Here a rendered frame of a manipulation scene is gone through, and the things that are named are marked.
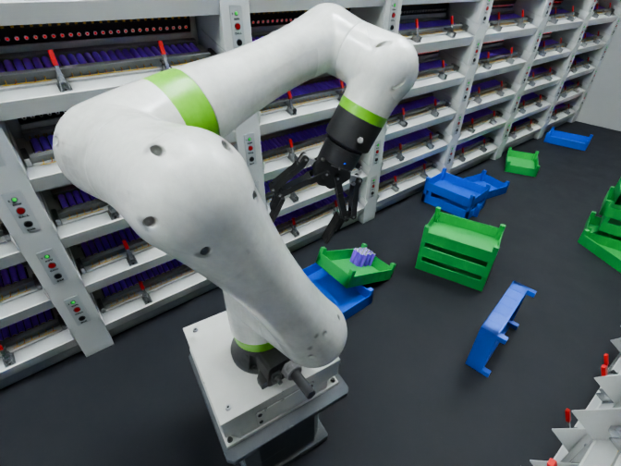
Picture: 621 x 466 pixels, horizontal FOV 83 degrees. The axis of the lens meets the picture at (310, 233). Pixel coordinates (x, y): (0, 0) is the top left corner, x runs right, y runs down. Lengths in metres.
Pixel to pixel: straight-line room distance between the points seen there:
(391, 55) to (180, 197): 0.43
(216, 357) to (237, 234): 0.60
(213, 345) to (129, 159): 0.66
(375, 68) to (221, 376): 0.70
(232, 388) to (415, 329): 0.84
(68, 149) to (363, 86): 0.43
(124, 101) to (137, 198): 0.18
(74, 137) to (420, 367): 1.22
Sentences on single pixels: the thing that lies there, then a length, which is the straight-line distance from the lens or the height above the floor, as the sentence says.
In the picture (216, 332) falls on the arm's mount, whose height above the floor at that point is 0.38.
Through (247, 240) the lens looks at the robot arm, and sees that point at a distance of 0.36.
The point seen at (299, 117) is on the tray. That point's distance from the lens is 1.44.
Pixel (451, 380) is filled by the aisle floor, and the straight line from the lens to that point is 1.38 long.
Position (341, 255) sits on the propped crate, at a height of 0.08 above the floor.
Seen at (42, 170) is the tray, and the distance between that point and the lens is 1.20.
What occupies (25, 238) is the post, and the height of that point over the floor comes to 0.53.
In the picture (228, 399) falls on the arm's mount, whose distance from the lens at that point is 0.84.
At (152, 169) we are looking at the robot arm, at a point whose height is 0.98.
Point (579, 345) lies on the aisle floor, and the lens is 1.70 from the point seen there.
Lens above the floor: 1.11
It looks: 36 degrees down
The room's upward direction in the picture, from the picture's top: straight up
